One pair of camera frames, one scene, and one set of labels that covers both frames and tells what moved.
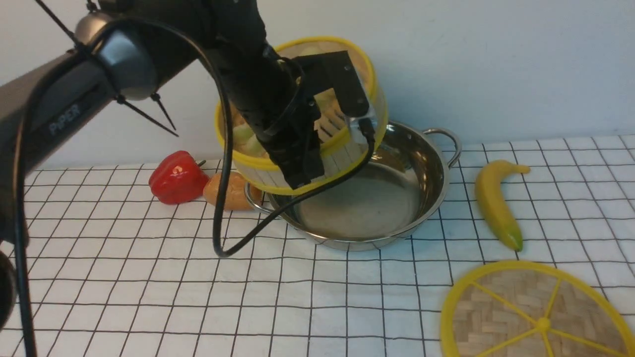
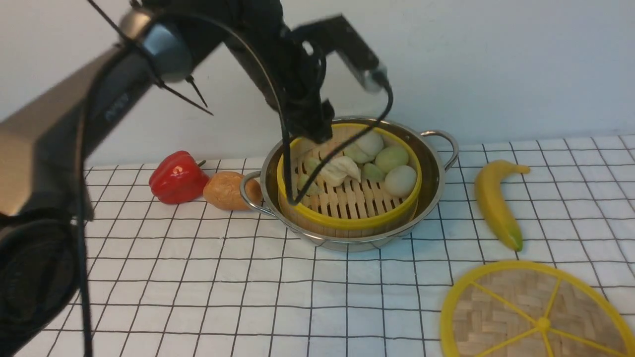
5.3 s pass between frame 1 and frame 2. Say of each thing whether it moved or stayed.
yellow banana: stayed
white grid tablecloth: stayed
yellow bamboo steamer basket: moved
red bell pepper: stayed
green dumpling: moved
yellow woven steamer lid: stayed
